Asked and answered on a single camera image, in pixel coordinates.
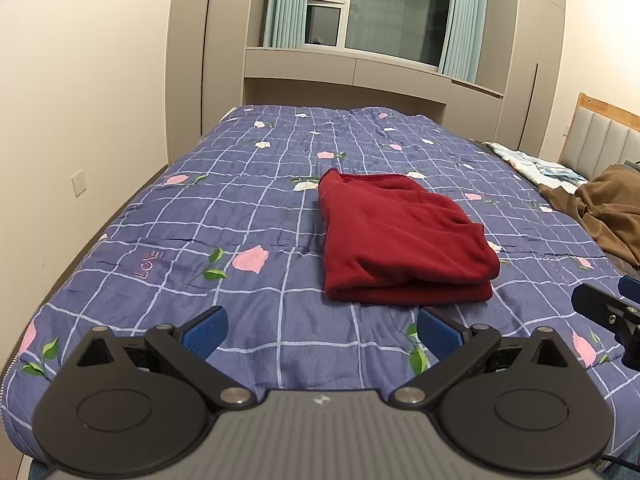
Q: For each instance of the light blue printed cloth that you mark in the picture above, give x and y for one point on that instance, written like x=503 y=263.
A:
x=540 y=165

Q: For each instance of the red knit sweater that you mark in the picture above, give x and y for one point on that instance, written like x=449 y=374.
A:
x=400 y=240

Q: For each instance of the beige built-in wardrobe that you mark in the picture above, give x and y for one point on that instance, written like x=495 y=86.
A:
x=535 y=60
x=210 y=60

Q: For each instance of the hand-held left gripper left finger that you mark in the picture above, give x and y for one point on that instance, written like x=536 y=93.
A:
x=207 y=331

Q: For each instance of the light blue curtain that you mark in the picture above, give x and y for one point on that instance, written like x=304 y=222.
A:
x=465 y=25
x=285 y=5

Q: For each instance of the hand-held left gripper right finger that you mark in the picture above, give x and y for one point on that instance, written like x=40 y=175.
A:
x=440 y=334

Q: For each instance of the grey padded wooden headboard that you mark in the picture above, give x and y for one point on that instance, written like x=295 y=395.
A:
x=600 y=135

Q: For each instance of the window with white frame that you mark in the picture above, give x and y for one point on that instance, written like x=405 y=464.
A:
x=390 y=15

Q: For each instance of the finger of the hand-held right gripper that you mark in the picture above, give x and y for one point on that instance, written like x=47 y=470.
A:
x=597 y=302
x=631 y=289

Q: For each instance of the white wall socket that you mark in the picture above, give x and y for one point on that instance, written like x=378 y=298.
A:
x=78 y=183

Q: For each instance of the brown cloth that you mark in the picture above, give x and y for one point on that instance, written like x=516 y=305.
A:
x=610 y=205

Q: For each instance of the blue checked floral quilt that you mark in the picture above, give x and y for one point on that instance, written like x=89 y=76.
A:
x=200 y=210

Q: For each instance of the beige window cabinet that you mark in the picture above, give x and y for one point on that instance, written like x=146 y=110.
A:
x=375 y=77

